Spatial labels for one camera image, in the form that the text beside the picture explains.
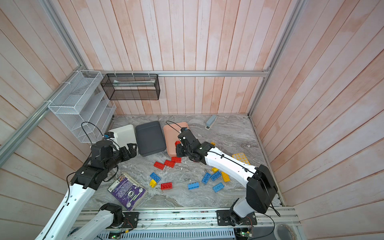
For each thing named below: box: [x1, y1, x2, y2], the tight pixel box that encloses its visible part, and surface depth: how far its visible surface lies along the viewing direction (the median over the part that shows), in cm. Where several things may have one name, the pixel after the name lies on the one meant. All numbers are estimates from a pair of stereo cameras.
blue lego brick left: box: [150, 172, 161, 183], surface depth 89 cm
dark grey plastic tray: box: [135, 121, 167, 157], surface depth 111 cm
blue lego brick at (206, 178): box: [201, 172, 211, 184], surface depth 90 cm
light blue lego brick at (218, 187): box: [212, 182, 225, 193], surface depth 85 cm
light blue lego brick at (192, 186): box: [187, 182, 200, 190], surface depth 85 cm
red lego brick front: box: [160, 182, 173, 190], surface depth 85 cm
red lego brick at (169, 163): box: [164, 160, 175, 168], surface depth 94 cm
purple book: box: [107, 172, 148, 211], surface depth 81 cm
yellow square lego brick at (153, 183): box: [149, 179, 158, 188], surface depth 85 cm
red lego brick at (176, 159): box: [171, 156, 182, 163], surface depth 95 cm
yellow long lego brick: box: [221, 171, 231, 182], surface depth 87 cm
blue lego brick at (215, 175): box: [210, 171, 222, 181], surface depth 89 cm
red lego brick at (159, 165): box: [153, 161, 165, 171], surface depth 93 cm
